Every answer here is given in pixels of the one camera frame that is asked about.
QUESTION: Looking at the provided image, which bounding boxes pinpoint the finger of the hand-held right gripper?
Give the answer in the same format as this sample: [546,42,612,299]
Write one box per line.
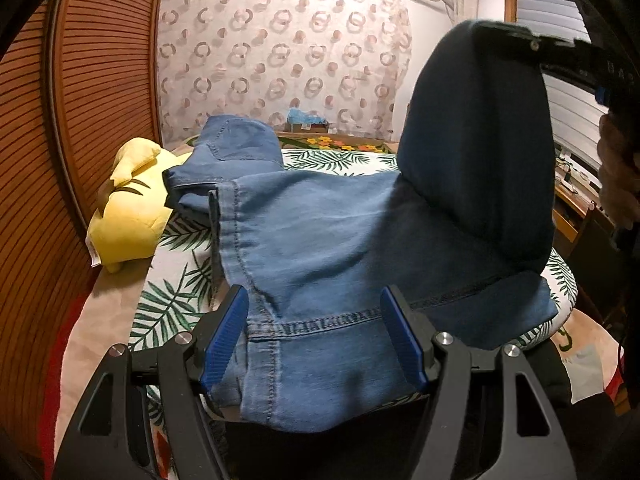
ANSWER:
[542,61,610,107]
[475,22,597,69]

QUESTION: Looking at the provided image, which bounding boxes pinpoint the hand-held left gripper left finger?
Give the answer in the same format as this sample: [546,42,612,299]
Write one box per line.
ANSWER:
[59,284,250,480]

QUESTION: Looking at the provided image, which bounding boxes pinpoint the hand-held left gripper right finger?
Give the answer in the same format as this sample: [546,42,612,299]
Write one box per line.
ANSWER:
[380,284,571,480]

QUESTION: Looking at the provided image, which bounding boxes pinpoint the blue denim pants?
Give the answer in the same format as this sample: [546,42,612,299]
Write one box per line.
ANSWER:
[162,19,560,435]

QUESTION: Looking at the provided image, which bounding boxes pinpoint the person's right hand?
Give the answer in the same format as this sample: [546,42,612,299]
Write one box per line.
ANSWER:
[597,110,640,232]

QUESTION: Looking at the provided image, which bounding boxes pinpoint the window blind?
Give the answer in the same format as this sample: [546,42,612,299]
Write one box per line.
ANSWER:
[515,0,607,177]

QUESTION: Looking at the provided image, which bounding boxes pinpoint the palm leaf print cloth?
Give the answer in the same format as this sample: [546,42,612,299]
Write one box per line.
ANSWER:
[127,147,580,441]

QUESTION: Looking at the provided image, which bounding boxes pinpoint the floral blanket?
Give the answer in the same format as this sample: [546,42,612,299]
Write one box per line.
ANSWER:
[42,130,628,480]

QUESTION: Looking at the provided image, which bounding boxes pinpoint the wooden desk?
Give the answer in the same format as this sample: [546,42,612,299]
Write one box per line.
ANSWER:
[552,179,602,247]

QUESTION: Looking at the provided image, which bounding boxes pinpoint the yellow plush toy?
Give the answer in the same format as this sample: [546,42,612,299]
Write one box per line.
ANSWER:
[87,137,194,274]

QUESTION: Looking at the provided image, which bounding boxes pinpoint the dark chair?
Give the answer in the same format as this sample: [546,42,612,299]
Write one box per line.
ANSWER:
[570,204,627,323]

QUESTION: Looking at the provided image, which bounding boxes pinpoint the cardboard box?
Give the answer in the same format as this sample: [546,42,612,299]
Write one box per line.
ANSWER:
[284,118,332,134]

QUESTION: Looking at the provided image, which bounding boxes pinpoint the blue packet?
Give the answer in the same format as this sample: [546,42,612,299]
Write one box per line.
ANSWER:
[287,107,329,126]

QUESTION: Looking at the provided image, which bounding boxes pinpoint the circle patterned curtain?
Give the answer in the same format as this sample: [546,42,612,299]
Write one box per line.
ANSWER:
[157,0,417,144]

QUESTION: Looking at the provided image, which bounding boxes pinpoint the wooden louvered wardrobe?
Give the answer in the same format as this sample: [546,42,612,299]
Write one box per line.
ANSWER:
[0,0,169,467]

